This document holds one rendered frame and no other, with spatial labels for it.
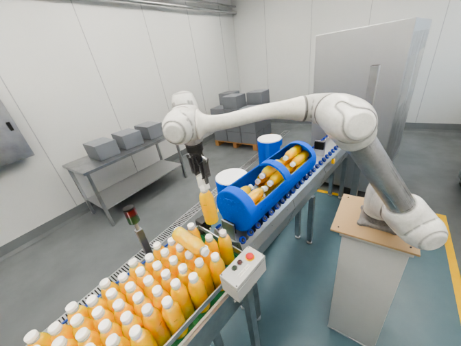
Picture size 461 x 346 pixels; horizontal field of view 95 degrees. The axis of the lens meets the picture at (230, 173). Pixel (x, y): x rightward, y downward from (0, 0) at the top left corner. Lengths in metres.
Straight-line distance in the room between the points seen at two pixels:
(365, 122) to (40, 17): 3.99
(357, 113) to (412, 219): 0.54
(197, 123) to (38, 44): 3.49
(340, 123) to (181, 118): 0.48
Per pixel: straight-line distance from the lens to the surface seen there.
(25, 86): 3.94
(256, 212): 1.23
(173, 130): 0.69
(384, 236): 1.36
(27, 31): 4.07
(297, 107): 0.89
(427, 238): 1.13
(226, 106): 4.94
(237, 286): 0.96
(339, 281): 1.66
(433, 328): 2.40
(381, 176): 0.94
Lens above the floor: 1.89
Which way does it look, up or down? 28 degrees down
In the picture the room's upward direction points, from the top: 9 degrees counter-clockwise
